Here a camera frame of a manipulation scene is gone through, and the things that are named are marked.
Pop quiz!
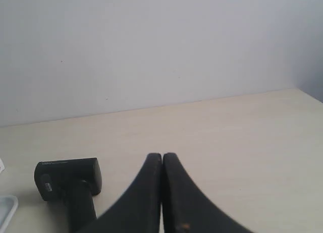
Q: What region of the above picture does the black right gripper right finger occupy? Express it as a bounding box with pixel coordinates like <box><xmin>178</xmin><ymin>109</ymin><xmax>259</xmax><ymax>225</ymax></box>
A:
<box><xmin>163</xmin><ymin>153</ymin><xmax>250</xmax><ymax>232</ymax></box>

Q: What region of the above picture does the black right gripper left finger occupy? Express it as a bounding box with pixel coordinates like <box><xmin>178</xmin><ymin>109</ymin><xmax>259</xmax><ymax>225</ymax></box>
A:
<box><xmin>88</xmin><ymin>153</ymin><xmax>162</xmax><ymax>232</ymax></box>

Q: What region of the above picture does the black handheld barcode scanner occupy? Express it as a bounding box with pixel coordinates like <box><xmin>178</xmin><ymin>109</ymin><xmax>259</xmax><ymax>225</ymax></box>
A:
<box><xmin>34</xmin><ymin>157</ymin><xmax>102</xmax><ymax>232</ymax></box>

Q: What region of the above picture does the white plastic tray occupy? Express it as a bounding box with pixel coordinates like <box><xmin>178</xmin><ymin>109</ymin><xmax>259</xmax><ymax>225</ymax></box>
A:
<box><xmin>1</xmin><ymin>195</ymin><xmax>19</xmax><ymax>228</ymax></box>

